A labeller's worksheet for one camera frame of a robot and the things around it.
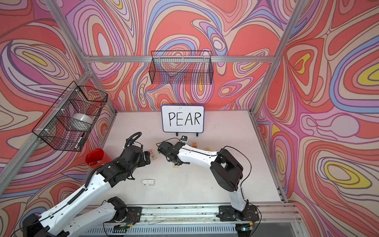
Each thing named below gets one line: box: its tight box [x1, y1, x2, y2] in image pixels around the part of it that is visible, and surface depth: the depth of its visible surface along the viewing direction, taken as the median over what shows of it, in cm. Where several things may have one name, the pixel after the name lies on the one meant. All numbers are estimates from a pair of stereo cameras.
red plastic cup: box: [85, 148, 114, 169], surface depth 82 cm
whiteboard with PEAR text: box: [160, 104, 205, 133], surface depth 103 cm
